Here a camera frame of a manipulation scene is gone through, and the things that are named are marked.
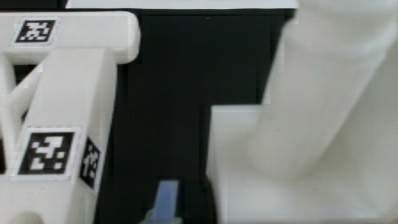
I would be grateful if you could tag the white chair seat part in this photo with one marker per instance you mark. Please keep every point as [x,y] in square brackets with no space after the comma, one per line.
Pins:
[302,151]

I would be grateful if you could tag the white chair back frame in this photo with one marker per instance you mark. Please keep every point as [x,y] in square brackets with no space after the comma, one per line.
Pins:
[62,48]

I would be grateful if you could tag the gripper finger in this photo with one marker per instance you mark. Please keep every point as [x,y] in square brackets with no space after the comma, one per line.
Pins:
[161,213]

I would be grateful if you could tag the white U-shaped fence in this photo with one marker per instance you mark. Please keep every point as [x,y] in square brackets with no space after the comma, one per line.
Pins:
[183,4]

